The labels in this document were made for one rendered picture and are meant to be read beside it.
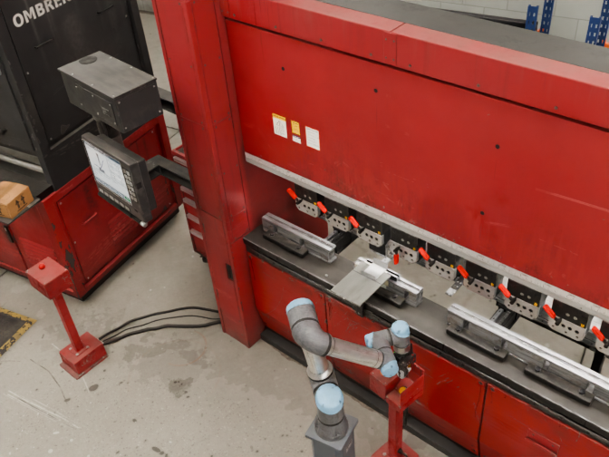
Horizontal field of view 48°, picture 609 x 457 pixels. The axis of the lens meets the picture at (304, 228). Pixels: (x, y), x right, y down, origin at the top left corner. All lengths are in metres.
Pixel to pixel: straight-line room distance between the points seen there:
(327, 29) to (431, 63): 0.50
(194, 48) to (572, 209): 1.78
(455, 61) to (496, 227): 0.71
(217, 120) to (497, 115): 1.48
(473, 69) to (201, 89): 1.38
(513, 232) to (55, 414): 2.95
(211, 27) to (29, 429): 2.61
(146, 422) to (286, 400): 0.84
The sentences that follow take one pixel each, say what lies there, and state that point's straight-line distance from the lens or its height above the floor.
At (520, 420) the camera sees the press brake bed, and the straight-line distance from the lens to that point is 3.44.
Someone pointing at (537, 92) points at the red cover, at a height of 2.22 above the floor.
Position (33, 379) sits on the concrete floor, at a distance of 4.82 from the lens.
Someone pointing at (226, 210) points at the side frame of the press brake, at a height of 1.12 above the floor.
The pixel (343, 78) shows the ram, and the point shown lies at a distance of 3.00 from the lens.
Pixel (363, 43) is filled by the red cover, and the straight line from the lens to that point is 2.83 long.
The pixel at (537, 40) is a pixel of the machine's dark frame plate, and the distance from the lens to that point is 2.69.
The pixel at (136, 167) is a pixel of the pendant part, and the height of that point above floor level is 1.57.
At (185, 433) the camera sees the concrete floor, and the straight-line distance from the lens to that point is 4.23.
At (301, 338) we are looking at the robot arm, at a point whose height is 1.38.
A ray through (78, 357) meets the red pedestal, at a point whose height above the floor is 0.12.
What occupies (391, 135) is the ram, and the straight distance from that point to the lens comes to 2.97.
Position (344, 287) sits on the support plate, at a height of 1.00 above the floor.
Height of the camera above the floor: 3.40
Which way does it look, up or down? 39 degrees down
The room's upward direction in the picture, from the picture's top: 5 degrees counter-clockwise
